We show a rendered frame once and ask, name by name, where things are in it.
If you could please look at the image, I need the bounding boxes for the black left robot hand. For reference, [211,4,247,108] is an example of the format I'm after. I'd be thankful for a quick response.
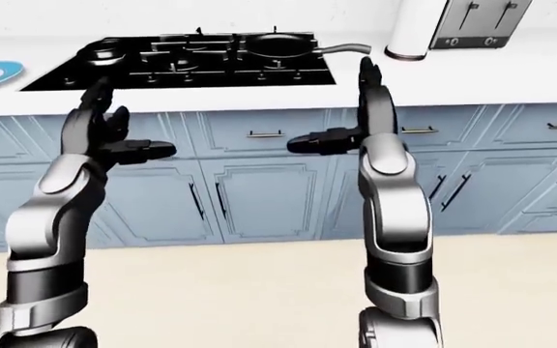
[60,76,179,174]

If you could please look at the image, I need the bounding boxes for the light blue kitchen cabinets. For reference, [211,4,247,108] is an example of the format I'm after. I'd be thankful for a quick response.
[0,101,557,252]

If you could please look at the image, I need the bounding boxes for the black gas cooktop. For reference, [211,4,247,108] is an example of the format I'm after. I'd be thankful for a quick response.
[18,25,338,93]

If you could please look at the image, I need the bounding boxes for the black frying pan grey handle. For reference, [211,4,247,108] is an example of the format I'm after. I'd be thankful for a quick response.
[241,33,374,60]

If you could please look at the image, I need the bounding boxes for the silver two-slot toaster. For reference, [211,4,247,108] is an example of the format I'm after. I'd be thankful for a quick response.
[427,0,522,51]

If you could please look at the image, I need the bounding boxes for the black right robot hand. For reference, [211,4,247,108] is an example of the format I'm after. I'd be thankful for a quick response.
[285,55,398,156]

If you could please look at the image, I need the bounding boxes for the white paper towel roll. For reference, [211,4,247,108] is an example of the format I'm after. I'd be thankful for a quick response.
[383,0,450,61]

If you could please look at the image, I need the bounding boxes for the small round gas burner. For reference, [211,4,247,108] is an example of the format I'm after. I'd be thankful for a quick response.
[165,57,203,73]

